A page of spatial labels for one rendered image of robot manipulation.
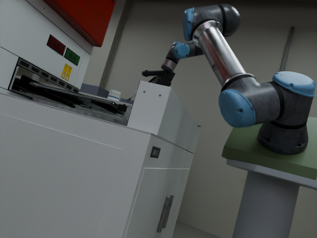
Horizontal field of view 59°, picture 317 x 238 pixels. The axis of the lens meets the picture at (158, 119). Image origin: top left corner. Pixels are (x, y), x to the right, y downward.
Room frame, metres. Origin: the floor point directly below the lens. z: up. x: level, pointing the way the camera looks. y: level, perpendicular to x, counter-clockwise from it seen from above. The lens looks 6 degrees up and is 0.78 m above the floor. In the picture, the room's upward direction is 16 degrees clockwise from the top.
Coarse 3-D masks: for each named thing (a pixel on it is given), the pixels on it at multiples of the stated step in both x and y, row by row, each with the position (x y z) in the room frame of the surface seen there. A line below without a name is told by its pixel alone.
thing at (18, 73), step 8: (16, 72) 1.02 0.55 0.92; (24, 72) 1.05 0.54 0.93; (32, 72) 1.09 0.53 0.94; (16, 80) 1.03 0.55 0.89; (40, 80) 1.15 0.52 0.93; (48, 80) 1.19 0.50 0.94; (8, 88) 1.03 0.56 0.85; (16, 88) 1.04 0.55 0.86; (24, 88) 1.08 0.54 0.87; (64, 88) 1.31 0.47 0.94; (32, 96) 1.13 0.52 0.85; (40, 96) 1.18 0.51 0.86; (64, 104) 1.35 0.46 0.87
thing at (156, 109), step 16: (144, 96) 0.77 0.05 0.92; (160, 96) 0.76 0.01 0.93; (176, 96) 0.85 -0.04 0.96; (144, 112) 0.77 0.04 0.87; (160, 112) 0.76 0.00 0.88; (176, 112) 0.90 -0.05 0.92; (144, 128) 0.76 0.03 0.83; (160, 128) 0.77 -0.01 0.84; (176, 128) 0.97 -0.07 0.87; (176, 144) 1.05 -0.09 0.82
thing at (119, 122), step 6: (42, 102) 1.11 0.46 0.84; (48, 102) 1.10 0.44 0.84; (60, 108) 1.08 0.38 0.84; (66, 108) 1.08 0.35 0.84; (72, 108) 1.07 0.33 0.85; (84, 114) 1.05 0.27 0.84; (90, 114) 1.05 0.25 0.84; (96, 114) 1.04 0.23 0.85; (108, 120) 1.02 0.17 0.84; (114, 120) 1.02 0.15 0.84; (120, 120) 1.01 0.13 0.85
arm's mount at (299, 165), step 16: (240, 128) 0.98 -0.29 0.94; (256, 128) 0.98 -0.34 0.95; (240, 144) 0.92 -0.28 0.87; (256, 144) 0.91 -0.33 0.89; (240, 160) 0.90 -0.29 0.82; (256, 160) 0.87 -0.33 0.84; (272, 160) 0.86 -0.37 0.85; (288, 160) 0.84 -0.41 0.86; (304, 160) 0.83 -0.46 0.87; (304, 176) 0.81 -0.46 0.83
